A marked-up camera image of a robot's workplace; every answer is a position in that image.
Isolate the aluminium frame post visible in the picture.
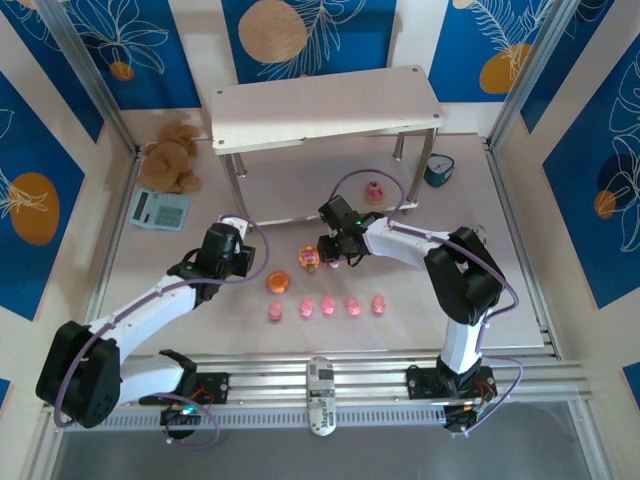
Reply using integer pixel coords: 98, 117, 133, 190
35, 0, 142, 157
487, 0, 589, 149

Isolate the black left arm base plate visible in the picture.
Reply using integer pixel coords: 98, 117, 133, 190
159, 370, 231, 405

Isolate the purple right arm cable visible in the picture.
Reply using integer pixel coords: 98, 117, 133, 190
332, 169, 525, 441

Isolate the teal alarm clock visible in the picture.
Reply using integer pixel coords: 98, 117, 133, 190
418, 152, 456, 189

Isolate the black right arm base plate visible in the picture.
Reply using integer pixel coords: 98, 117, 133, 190
406, 364, 496, 402

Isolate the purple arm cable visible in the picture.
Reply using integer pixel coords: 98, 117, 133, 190
332, 169, 525, 441
53, 213, 272, 450

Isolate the light blue calculator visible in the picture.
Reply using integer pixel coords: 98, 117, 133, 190
128, 188, 193, 231

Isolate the white oblong label tag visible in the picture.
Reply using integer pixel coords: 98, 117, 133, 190
305, 354, 337, 437

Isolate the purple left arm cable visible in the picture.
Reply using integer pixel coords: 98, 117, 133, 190
53, 213, 272, 450

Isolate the aluminium mounting rail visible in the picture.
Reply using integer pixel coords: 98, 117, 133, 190
42, 349, 586, 432

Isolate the orange toy bowl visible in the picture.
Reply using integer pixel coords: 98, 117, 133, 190
265, 270, 293, 294

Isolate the brown plush toy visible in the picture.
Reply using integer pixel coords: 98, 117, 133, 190
136, 120, 204, 195

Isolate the flower-headed toy doll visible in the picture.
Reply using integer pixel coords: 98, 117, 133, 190
298, 245, 321, 274

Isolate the white two-tier shelf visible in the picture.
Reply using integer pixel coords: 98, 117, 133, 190
208, 63, 444, 228

